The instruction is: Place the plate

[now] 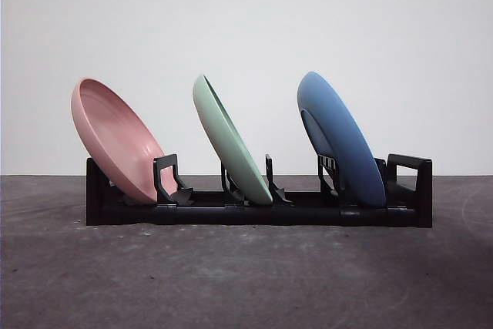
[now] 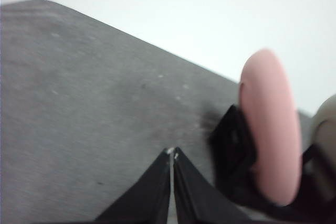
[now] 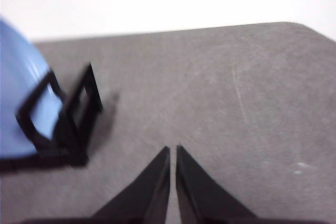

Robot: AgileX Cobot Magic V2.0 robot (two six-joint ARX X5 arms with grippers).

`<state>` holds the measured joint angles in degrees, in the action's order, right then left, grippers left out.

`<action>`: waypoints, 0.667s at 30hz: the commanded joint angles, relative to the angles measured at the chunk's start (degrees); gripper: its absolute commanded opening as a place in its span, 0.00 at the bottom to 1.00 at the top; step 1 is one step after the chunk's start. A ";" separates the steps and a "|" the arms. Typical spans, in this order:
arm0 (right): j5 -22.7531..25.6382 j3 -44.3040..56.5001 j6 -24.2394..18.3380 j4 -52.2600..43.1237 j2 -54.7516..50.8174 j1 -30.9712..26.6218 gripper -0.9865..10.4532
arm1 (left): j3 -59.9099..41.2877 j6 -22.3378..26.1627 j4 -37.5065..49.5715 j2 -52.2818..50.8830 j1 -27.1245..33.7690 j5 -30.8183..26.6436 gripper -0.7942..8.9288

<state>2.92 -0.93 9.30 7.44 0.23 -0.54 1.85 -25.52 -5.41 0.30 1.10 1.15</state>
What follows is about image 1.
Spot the blue plate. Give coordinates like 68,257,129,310
296,71,387,208

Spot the black plate rack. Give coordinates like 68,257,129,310
85,153,434,228

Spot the light green plate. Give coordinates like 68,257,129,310
192,73,274,207

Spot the pink plate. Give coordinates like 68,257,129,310
70,77,167,205

